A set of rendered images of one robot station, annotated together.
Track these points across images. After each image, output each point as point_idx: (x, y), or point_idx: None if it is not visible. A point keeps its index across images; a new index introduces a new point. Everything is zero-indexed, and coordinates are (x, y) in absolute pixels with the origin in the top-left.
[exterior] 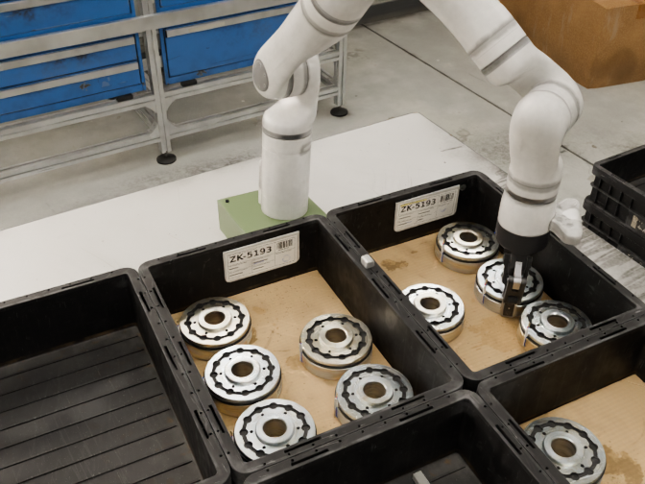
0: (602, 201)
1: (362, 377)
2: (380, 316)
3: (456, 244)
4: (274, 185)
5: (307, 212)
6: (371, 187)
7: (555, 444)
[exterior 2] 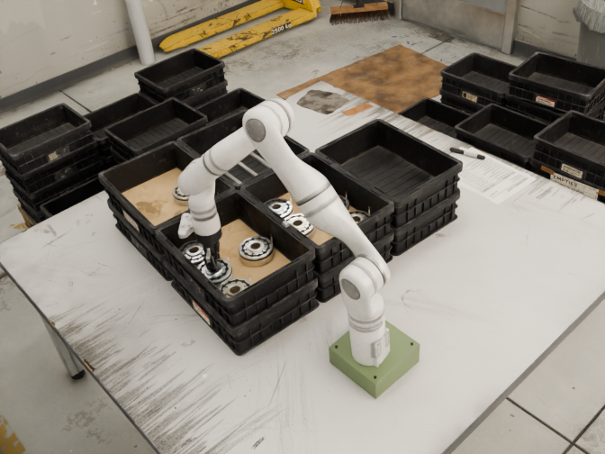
0: None
1: (282, 211)
2: None
3: (242, 285)
4: None
5: (350, 350)
6: (316, 437)
7: None
